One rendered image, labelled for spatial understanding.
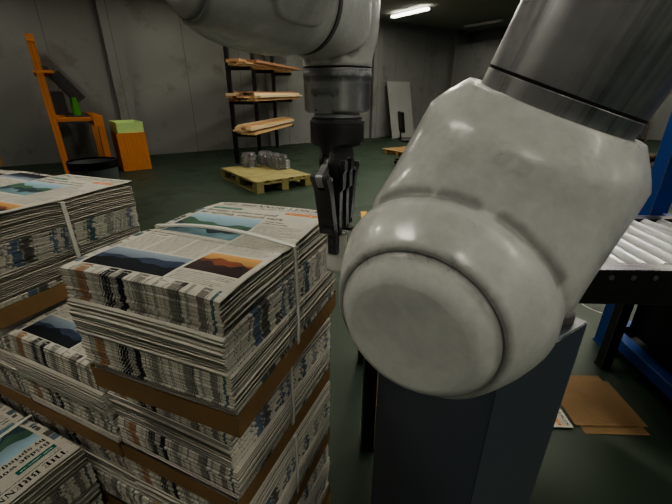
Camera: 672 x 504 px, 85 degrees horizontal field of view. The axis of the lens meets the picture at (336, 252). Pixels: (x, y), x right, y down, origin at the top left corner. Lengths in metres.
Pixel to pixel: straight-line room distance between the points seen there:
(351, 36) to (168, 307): 0.40
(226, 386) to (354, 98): 0.41
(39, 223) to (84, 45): 8.36
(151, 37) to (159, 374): 9.02
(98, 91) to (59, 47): 0.87
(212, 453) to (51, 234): 0.61
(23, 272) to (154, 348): 0.50
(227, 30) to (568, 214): 0.29
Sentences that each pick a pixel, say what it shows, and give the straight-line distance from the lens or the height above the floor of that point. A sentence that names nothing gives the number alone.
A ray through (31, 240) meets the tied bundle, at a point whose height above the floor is 1.00.
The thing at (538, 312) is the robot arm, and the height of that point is 1.18.
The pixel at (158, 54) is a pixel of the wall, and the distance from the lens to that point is 9.43.
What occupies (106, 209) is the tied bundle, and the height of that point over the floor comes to 1.02.
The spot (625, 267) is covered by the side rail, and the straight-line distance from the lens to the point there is 1.42.
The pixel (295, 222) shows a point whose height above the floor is 1.06.
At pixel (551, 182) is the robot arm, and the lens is 0.23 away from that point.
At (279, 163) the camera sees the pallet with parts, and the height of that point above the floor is 0.26.
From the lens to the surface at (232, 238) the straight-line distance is 0.65.
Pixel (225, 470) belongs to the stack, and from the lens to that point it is 0.73.
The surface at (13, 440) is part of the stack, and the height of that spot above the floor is 0.60.
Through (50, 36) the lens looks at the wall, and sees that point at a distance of 9.31.
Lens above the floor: 1.29
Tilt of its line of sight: 24 degrees down
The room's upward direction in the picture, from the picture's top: straight up
